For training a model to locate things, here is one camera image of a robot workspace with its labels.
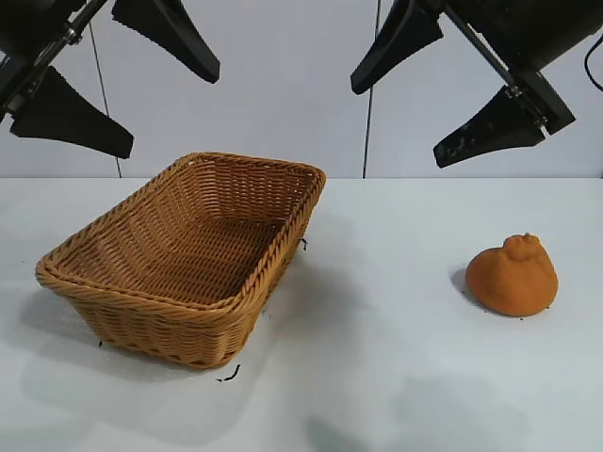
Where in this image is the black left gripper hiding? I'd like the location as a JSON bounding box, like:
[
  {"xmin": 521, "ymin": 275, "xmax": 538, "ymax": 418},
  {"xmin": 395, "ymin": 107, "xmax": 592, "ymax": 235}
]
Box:
[{"xmin": 0, "ymin": 0, "xmax": 221, "ymax": 160}]

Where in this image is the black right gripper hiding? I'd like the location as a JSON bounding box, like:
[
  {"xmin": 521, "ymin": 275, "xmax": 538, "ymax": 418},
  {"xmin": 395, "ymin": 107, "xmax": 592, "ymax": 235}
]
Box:
[{"xmin": 350, "ymin": 0, "xmax": 603, "ymax": 170}]

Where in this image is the brown woven wicker basket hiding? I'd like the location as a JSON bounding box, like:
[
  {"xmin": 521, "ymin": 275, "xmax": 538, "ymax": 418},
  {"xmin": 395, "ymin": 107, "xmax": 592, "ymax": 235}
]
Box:
[{"xmin": 35, "ymin": 151, "xmax": 328, "ymax": 371}]

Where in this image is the bumpy orange fruit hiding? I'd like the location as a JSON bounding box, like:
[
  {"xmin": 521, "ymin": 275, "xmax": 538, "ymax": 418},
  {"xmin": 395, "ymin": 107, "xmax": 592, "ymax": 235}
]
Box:
[{"xmin": 464, "ymin": 232, "xmax": 561, "ymax": 317}]

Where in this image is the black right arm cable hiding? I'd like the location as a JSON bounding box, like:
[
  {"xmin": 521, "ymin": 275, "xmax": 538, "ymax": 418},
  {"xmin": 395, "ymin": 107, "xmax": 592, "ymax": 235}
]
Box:
[{"xmin": 583, "ymin": 44, "xmax": 603, "ymax": 90}]

